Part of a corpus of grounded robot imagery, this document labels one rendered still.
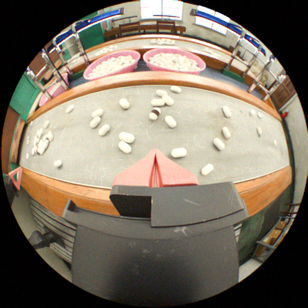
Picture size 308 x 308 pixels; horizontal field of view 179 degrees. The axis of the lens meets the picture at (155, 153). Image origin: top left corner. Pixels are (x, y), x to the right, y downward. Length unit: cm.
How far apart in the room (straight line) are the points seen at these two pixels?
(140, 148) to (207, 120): 19
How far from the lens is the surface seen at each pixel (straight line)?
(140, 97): 33
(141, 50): 65
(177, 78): 36
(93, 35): 306
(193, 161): 26
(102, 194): 25
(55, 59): 134
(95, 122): 30
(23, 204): 190
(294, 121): 442
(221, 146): 28
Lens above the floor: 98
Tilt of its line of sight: 76 degrees down
